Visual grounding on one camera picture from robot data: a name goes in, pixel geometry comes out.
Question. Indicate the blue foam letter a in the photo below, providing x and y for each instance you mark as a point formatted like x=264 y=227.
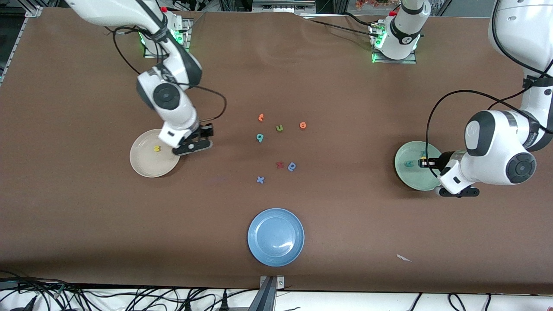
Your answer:
x=294 y=167

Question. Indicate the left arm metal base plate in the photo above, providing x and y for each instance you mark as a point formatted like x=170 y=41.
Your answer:
x=406 y=61

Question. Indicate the light green plate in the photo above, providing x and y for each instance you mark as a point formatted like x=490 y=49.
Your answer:
x=410 y=177

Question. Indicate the white paper scrap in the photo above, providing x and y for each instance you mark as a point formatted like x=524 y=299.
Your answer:
x=404 y=258

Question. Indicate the black power plug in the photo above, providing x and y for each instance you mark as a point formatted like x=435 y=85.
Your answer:
x=188 y=305
x=224 y=303

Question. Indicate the orange decoration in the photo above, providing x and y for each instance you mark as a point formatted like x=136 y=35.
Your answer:
x=371 y=3

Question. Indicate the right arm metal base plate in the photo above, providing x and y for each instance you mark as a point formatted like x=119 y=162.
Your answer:
x=187 y=30

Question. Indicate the aluminium frame corner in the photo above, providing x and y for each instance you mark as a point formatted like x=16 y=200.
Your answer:
x=32 y=9

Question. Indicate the beige brown plate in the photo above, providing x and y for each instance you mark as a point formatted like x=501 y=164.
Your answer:
x=147 y=164

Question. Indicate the dark aluminium strut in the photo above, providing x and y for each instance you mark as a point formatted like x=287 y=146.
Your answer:
x=270 y=298

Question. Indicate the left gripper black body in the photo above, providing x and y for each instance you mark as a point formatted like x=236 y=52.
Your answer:
x=441 y=162

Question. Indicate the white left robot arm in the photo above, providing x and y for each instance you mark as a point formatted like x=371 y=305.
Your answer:
x=497 y=142

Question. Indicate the grey metal box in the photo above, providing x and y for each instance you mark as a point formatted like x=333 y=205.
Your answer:
x=283 y=5

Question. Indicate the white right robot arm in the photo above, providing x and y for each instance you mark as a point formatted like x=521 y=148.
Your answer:
x=168 y=99

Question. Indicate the blue plate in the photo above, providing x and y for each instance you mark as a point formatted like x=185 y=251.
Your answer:
x=275 y=237

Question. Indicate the brown table cover sheet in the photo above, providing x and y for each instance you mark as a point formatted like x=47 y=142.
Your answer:
x=86 y=216

